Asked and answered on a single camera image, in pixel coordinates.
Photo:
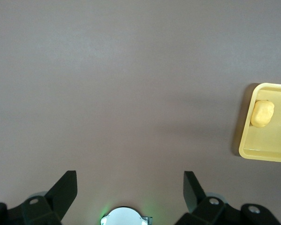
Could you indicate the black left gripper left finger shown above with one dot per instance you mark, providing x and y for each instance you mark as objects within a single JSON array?
[{"x": 61, "y": 194}]

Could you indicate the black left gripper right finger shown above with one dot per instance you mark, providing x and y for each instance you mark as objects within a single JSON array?
[{"x": 193, "y": 192}]

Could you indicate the yellow potato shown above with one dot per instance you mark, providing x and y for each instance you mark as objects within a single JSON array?
[{"x": 262, "y": 113}]

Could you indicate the yellow plastic tray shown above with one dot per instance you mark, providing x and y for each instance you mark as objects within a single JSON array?
[{"x": 267, "y": 140}]

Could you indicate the brown table mat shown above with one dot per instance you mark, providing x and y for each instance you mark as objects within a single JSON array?
[{"x": 107, "y": 93}]

